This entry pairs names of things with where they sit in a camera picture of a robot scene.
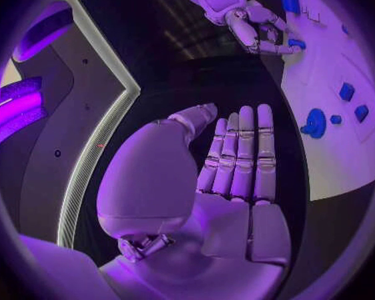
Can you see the small blue peg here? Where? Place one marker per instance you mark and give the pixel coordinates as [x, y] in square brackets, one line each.
[335, 119]

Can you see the blue plug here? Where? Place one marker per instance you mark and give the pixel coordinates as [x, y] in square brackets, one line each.
[297, 44]

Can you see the blue gear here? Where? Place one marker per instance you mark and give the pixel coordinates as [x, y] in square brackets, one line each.
[314, 123]

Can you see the white task board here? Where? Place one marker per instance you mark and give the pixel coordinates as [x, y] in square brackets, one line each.
[331, 167]

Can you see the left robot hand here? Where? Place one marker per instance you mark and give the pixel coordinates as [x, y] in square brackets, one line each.
[162, 180]

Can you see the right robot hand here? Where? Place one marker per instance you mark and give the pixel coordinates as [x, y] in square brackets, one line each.
[256, 27]

